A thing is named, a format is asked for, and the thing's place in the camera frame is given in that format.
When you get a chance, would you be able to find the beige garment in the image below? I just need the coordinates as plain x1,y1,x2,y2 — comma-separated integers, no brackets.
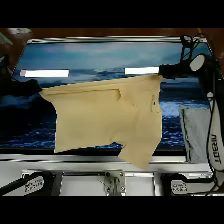
38,73,164,170

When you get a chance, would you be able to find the grey garment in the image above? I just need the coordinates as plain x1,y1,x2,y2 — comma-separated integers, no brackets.
178,104,213,165

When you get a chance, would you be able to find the silver frame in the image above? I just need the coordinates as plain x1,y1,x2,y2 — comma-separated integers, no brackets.
0,35,224,197

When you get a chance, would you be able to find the black cable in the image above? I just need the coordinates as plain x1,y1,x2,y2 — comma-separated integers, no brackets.
180,34,204,64

